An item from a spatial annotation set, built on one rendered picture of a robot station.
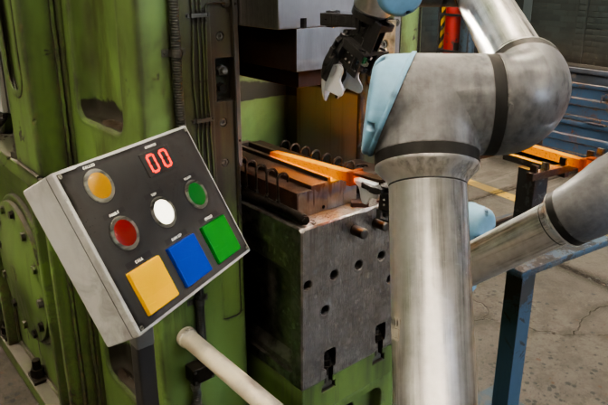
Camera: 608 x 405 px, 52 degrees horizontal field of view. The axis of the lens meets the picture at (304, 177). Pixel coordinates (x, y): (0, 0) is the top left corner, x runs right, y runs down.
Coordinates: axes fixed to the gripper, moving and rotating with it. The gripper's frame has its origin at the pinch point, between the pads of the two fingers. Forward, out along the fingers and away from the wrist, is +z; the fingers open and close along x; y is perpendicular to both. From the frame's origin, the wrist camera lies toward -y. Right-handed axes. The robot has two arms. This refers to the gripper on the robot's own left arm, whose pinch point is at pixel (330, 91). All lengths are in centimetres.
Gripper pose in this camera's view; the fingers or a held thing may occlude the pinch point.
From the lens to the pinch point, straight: 130.9
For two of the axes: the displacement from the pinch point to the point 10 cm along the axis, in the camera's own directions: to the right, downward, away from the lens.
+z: -2.9, 7.4, 6.1
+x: 7.7, -2.0, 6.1
